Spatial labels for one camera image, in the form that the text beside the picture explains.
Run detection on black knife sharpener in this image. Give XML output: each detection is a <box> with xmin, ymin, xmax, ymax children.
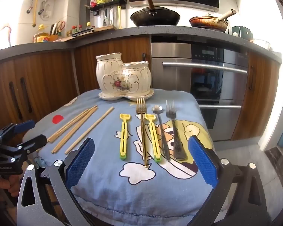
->
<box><xmin>72</xmin><ymin>28</ymin><xmax>95</xmax><ymax>37</ymax></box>

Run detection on silver flower-shaped spoon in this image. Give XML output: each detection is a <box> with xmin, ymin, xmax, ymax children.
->
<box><xmin>151</xmin><ymin>105</ymin><xmax>171</xmax><ymax>161</ymax></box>

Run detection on person's left hand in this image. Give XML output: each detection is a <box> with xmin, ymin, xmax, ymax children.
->
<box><xmin>0</xmin><ymin>175</ymin><xmax>20</xmax><ymax>197</ymax></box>

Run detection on wooden knife block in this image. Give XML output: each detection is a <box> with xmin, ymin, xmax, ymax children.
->
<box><xmin>48</xmin><ymin>24</ymin><xmax>60</xmax><ymax>42</ymax></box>

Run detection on yellow cooking oil bottle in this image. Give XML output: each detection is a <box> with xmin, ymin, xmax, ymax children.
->
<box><xmin>33</xmin><ymin>24</ymin><xmax>50</xmax><ymax>43</ymax></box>

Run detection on black wall shelf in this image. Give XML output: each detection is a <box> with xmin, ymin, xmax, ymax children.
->
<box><xmin>87</xmin><ymin>0</ymin><xmax>128</xmax><ymax>17</ymax></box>

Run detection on black wok with wooden handle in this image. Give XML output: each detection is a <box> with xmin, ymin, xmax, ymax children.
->
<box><xmin>130</xmin><ymin>0</ymin><xmax>181</xmax><ymax>27</ymax></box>

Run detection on silver fork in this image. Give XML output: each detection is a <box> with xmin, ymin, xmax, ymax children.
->
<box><xmin>165</xmin><ymin>100</ymin><xmax>187</xmax><ymax>160</ymax></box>

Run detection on narrow wooden base cabinet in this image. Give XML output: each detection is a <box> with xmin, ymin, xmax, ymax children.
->
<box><xmin>230</xmin><ymin>51</ymin><xmax>282</xmax><ymax>142</ymax></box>

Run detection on wooden cutting board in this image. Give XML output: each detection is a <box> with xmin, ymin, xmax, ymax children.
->
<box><xmin>53</xmin><ymin>25</ymin><xmax>119</xmax><ymax>42</ymax></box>

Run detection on white ceramic holder tray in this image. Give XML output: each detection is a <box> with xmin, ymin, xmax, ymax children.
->
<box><xmin>98</xmin><ymin>88</ymin><xmax>155</xmax><ymax>101</ymax></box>

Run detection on yellow green plastic utensil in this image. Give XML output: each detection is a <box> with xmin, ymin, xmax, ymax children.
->
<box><xmin>119</xmin><ymin>113</ymin><xmax>131</xmax><ymax>161</ymax></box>

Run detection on gold long-handled fork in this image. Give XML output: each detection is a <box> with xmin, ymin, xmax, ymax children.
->
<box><xmin>136</xmin><ymin>98</ymin><xmax>150</xmax><ymax>169</ymax></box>

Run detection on white floral ceramic utensil holder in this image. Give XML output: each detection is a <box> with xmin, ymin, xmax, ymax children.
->
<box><xmin>96</xmin><ymin>54</ymin><xmax>152</xmax><ymax>95</ymax></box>

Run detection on blue cartoon printed cloth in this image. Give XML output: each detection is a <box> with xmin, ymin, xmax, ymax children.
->
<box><xmin>23</xmin><ymin>88</ymin><xmax>227</xmax><ymax>218</ymax></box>

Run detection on green countertop appliance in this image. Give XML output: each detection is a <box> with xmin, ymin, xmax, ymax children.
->
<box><xmin>231</xmin><ymin>26</ymin><xmax>254</xmax><ymax>40</ymax></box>

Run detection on brown frying pan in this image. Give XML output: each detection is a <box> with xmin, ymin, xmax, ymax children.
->
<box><xmin>189</xmin><ymin>9</ymin><xmax>237</xmax><ymax>33</ymax></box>

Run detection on hanging metal kitchen tools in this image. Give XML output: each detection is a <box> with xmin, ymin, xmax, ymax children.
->
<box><xmin>101</xmin><ymin>7</ymin><xmax>115</xmax><ymax>28</ymax></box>

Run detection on yellow gas hose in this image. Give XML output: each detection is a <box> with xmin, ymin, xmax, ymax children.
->
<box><xmin>33</xmin><ymin>0</ymin><xmax>39</xmax><ymax>28</ymax></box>

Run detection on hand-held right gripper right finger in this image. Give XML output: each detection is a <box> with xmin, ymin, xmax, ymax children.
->
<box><xmin>188</xmin><ymin>135</ymin><xmax>268</xmax><ymax>226</ymax></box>

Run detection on grey speckled kitchen countertop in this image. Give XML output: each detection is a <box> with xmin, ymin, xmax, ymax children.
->
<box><xmin>0</xmin><ymin>26</ymin><xmax>283</xmax><ymax>64</ymax></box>

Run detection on stainless steel built-in oven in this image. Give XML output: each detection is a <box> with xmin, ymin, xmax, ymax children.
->
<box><xmin>151</xmin><ymin>41</ymin><xmax>249</xmax><ymax>130</ymax></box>

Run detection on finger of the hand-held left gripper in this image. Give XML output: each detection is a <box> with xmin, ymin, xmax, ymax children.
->
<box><xmin>5</xmin><ymin>134</ymin><xmax>48</xmax><ymax>163</ymax></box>
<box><xmin>0</xmin><ymin>120</ymin><xmax>37</xmax><ymax>140</ymax></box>

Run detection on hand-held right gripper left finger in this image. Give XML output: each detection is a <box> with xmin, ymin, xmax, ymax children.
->
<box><xmin>16</xmin><ymin>137</ymin><xmax>95</xmax><ymax>226</ymax></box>

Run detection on wooden base cabinet with one handle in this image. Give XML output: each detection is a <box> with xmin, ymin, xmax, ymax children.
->
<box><xmin>74</xmin><ymin>37</ymin><xmax>152</xmax><ymax>95</ymax></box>

